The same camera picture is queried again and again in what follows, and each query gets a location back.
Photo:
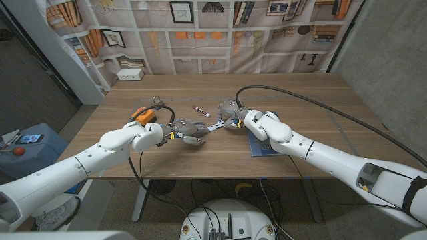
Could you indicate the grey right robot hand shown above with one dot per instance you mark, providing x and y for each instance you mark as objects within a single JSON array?
[{"x": 233, "y": 111}]

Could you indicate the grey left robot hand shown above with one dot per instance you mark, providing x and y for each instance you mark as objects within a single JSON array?
[{"x": 185, "y": 128}]

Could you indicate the white puzzle piece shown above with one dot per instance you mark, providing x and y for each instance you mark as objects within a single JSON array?
[
  {"x": 220, "y": 124},
  {"x": 211, "y": 127}
]

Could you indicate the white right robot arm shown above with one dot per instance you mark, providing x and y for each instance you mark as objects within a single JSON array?
[{"x": 333, "y": 156}]

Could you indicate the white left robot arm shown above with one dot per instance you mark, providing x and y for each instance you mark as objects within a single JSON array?
[{"x": 66, "y": 170}]

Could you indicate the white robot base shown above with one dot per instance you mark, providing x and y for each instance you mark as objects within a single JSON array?
[{"x": 240, "y": 216}]

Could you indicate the maroon and white marker pen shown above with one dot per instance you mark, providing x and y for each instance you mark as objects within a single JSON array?
[{"x": 201, "y": 111}]

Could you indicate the blue notebook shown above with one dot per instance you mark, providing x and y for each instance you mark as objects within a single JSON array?
[{"x": 258, "y": 148}]

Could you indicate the silver padlock with blue base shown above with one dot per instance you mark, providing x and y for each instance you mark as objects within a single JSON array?
[{"x": 157, "y": 100}]

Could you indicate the orange emergency stop box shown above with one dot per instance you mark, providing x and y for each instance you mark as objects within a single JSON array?
[{"x": 145, "y": 117}]

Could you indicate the black round fan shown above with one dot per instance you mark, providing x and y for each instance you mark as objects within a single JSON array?
[{"x": 161, "y": 187}]

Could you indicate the printed bookshelf backdrop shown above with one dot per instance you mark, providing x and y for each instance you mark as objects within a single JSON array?
[{"x": 200, "y": 46}]

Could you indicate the yellow curved object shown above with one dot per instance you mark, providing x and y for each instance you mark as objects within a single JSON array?
[{"x": 243, "y": 186}]

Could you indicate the white power strip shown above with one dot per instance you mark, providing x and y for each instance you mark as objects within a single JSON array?
[{"x": 130, "y": 74}]

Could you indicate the white table leg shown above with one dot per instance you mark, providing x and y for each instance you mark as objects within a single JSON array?
[{"x": 139, "y": 200}]

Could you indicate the grey table leg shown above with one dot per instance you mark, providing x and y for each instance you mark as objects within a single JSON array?
[{"x": 313, "y": 203}]

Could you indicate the black backdrop pole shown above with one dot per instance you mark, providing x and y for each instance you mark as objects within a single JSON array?
[{"x": 346, "y": 36}]

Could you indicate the blue-grey cabinet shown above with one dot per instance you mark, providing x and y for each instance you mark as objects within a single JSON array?
[{"x": 40, "y": 146}]

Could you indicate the grey sneaker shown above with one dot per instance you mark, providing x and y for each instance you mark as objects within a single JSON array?
[{"x": 56, "y": 215}]

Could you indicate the black smartphone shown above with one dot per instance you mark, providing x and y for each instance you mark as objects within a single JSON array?
[{"x": 30, "y": 138}]

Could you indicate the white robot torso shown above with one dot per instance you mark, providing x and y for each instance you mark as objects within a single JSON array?
[{"x": 66, "y": 236}]

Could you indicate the red knob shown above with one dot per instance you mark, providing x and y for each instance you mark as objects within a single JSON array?
[{"x": 18, "y": 151}]

